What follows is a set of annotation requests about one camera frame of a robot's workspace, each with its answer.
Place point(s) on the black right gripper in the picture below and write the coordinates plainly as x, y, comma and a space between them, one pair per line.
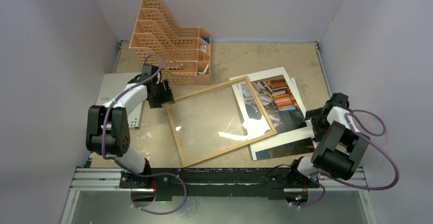
313, 120

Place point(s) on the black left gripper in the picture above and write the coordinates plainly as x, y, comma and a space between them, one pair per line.
166, 96

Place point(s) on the wooden picture frame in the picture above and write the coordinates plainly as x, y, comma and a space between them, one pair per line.
220, 153

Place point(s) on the white photo mat board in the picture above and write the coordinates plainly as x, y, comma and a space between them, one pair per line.
252, 113

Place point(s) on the printed photo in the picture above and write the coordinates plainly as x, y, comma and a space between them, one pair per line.
293, 133

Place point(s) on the transparent acrylic sheet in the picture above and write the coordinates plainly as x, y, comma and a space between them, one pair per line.
216, 124

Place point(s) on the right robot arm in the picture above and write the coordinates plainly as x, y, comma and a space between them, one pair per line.
339, 148

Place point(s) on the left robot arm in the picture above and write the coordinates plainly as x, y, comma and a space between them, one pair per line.
108, 133

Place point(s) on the green white item in organizer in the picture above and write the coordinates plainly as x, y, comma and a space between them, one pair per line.
203, 69

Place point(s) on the orange plastic file organizer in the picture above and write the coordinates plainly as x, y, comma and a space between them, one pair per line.
157, 32

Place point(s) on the red white item in organizer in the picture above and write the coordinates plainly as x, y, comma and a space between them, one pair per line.
203, 48

